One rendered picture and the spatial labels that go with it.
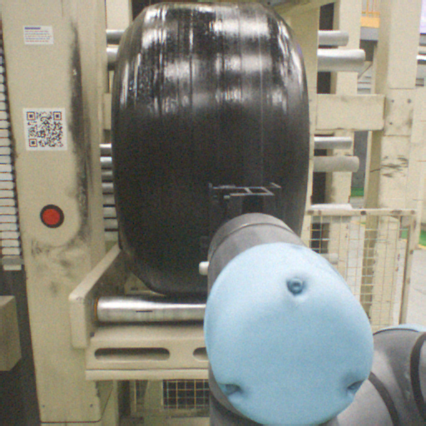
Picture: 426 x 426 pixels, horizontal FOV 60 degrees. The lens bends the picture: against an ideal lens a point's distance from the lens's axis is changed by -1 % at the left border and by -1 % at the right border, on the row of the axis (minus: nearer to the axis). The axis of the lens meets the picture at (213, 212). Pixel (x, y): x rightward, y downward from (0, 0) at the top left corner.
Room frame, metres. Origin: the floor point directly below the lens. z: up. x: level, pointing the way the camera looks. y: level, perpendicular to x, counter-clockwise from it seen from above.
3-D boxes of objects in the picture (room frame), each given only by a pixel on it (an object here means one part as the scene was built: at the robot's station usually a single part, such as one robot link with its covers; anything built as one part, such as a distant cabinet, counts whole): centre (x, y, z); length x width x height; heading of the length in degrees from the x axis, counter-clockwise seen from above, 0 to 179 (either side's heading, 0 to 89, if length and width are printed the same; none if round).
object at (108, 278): (0.77, 0.23, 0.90); 0.40 x 0.03 x 0.10; 1
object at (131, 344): (0.63, 0.05, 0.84); 0.36 x 0.09 x 0.06; 91
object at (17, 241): (0.72, 0.39, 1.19); 0.05 x 0.04 x 0.48; 1
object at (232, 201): (0.36, -0.03, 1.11); 0.12 x 0.08 x 0.09; 1
